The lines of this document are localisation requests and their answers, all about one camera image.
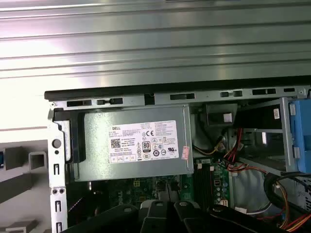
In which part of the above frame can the red yellow orange power wire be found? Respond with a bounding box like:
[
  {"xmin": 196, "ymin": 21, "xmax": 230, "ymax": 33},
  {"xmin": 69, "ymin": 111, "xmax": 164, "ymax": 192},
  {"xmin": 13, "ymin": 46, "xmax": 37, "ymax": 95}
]
[{"xmin": 276, "ymin": 173, "xmax": 311, "ymax": 231}]

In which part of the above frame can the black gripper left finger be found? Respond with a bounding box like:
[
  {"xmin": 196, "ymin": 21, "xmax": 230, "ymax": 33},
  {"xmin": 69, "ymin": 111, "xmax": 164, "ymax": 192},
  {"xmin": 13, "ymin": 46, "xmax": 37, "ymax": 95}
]
[{"xmin": 60, "ymin": 200, "xmax": 171, "ymax": 233}]

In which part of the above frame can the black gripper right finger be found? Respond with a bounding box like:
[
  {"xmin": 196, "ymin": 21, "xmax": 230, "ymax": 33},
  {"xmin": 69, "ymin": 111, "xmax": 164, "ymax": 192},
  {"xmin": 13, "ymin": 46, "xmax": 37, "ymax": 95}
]
[{"xmin": 173, "ymin": 200, "xmax": 290, "ymax": 233}]

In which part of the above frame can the grey parts rack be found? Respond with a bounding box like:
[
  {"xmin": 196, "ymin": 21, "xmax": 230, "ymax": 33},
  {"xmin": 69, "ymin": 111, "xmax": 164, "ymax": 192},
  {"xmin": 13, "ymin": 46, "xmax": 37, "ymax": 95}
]
[{"xmin": 0, "ymin": 139, "xmax": 53, "ymax": 233}]

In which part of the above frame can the grey power supply unit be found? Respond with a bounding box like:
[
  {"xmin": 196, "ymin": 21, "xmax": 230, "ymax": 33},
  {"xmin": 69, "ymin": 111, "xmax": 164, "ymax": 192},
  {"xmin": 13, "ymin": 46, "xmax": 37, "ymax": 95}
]
[{"xmin": 74, "ymin": 104, "xmax": 195, "ymax": 183}]

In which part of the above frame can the green motherboard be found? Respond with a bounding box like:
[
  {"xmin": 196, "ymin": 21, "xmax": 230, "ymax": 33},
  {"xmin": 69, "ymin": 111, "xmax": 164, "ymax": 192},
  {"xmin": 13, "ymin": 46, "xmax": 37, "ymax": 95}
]
[{"xmin": 92, "ymin": 157, "xmax": 234, "ymax": 214}]

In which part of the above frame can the coloured supply wire bundle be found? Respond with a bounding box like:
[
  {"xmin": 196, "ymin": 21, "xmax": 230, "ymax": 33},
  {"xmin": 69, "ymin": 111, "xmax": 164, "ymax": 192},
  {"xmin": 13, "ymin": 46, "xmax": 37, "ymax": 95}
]
[{"xmin": 193, "ymin": 127, "xmax": 256, "ymax": 175}]

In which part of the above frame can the thick black cable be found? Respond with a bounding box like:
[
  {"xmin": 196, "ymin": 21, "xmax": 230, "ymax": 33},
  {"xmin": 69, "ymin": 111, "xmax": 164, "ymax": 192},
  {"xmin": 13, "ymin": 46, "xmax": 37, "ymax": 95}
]
[{"xmin": 263, "ymin": 171, "xmax": 311, "ymax": 216}]

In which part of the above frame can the black RAM slot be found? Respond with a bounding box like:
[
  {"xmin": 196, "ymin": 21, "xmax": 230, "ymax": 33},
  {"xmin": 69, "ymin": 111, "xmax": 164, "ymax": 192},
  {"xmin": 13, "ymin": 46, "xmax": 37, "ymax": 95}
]
[
  {"xmin": 203, "ymin": 165, "xmax": 208, "ymax": 207},
  {"xmin": 194, "ymin": 165, "xmax": 200, "ymax": 203},
  {"xmin": 198, "ymin": 165, "xmax": 204, "ymax": 204},
  {"xmin": 207, "ymin": 165, "xmax": 213, "ymax": 207}
]

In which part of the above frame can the blue plastic drive latch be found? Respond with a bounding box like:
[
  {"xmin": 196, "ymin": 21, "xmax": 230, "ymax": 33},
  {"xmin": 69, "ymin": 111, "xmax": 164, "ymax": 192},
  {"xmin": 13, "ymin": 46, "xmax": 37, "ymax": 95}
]
[{"xmin": 288, "ymin": 89, "xmax": 311, "ymax": 174}]

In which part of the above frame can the grey metal drive cage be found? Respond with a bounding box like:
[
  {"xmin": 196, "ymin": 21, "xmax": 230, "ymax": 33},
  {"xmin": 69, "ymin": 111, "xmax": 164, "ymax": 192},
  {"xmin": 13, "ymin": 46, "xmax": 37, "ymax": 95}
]
[{"xmin": 233, "ymin": 96, "xmax": 296, "ymax": 176}]

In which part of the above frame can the black open PC case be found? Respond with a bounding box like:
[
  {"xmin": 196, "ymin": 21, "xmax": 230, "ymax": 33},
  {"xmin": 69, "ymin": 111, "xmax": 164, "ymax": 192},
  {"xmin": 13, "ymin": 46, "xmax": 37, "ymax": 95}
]
[{"xmin": 44, "ymin": 83, "xmax": 311, "ymax": 233}]

